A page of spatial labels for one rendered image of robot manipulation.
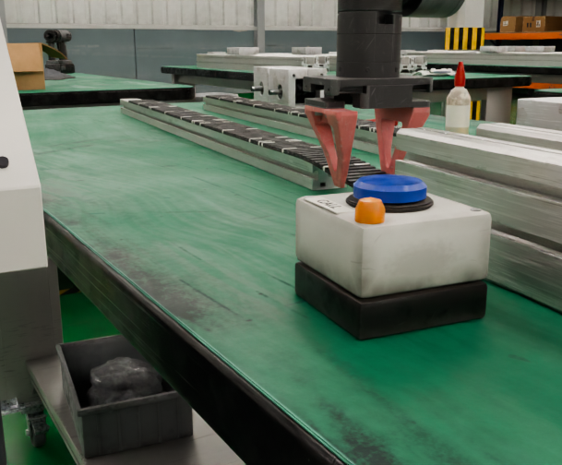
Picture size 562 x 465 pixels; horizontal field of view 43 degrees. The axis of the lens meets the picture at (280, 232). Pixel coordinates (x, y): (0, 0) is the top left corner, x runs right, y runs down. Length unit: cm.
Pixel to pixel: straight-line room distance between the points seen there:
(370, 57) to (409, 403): 39
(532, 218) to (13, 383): 151
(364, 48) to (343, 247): 30
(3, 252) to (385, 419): 29
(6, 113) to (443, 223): 31
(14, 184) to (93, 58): 1131
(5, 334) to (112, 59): 1027
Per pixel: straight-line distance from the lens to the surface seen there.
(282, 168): 81
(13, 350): 178
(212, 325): 39
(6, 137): 52
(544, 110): 70
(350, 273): 37
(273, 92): 155
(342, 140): 64
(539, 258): 43
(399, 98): 65
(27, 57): 256
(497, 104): 357
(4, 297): 173
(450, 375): 34
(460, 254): 39
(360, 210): 36
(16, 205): 50
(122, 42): 1193
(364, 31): 64
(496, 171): 46
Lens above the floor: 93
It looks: 15 degrees down
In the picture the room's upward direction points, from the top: straight up
